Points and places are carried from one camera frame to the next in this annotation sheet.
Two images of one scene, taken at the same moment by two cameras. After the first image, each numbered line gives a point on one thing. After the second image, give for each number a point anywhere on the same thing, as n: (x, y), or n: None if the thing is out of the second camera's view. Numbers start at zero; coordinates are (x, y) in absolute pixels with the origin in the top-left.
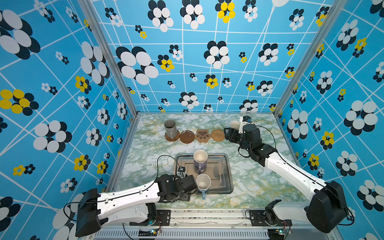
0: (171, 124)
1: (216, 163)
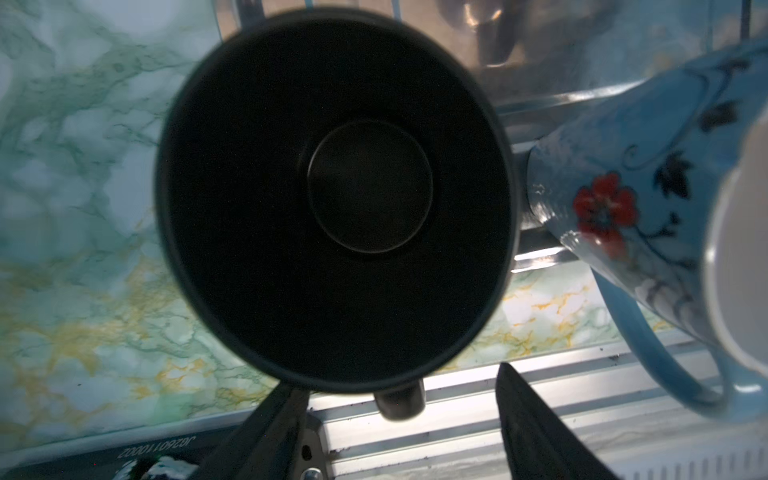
0: None
1: (549, 61)
